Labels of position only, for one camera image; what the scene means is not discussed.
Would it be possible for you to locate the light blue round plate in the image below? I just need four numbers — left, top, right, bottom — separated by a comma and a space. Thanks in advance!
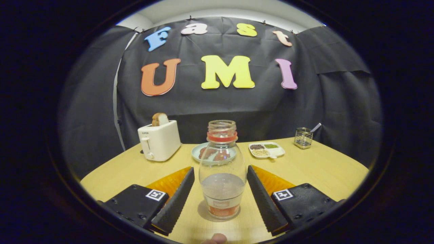
191, 142, 238, 164

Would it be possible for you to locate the white divided dish with beans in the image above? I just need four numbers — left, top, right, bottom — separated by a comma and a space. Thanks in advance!
249, 142, 285, 159

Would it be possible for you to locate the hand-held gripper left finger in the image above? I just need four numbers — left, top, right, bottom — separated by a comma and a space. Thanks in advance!
98, 166, 196, 237

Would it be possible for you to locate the wooden table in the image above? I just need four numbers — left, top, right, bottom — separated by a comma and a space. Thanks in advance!
80, 137, 370, 244

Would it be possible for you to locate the clear juice bottle red label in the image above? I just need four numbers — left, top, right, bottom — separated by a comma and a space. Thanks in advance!
199, 120, 247, 220

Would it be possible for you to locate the white toaster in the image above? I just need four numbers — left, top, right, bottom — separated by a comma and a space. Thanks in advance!
137, 120, 182, 162

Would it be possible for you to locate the wire mesh utensil holder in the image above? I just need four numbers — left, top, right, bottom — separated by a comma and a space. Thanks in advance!
294, 127, 313, 149

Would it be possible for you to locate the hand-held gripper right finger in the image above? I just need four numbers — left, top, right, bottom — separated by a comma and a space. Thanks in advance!
246, 165, 344, 237

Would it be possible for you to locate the brown bread slice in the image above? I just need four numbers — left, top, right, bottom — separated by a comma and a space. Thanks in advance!
152, 113, 169, 127

